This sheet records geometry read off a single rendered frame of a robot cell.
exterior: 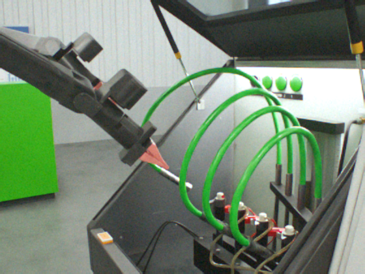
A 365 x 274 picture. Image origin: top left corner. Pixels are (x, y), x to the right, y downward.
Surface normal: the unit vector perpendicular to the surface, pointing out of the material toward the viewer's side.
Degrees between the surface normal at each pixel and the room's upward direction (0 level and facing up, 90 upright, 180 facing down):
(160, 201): 90
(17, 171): 90
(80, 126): 90
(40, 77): 106
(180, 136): 90
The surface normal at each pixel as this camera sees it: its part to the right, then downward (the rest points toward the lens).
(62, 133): 0.37, 0.18
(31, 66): 0.36, 0.43
